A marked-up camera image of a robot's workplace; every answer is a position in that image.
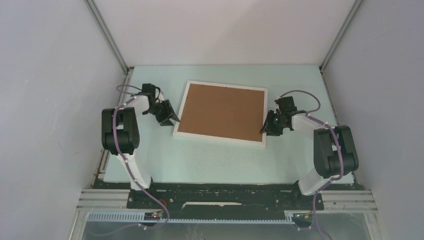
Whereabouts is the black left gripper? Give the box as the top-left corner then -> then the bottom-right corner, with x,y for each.
145,99 -> 180,127

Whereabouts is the white picture frame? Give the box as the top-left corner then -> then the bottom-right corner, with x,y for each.
172,80 -> 269,149

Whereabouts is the brown backing board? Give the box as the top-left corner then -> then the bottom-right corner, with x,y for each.
177,83 -> 266,143

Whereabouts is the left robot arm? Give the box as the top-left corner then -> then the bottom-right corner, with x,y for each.
101,83 -> 180,208

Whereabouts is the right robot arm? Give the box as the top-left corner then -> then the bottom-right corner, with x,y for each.
260,96 -> 359,209

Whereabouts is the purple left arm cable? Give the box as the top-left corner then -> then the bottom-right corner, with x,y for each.
97,84 -> 170,237

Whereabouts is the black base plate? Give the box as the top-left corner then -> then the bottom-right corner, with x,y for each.
126,182 -> 324,221

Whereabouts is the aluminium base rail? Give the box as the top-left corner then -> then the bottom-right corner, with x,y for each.
67,189 -> 388,240

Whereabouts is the aluminium corner rail left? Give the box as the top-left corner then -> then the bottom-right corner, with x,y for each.
84,0 -> 130,75

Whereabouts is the aluminium corner rail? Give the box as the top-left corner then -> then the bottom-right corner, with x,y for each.
319,0 -> 366,73
84,0 -> 130,75

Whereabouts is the aluminium corner rail right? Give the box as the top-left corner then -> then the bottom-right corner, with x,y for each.
319,0 -> 366,73

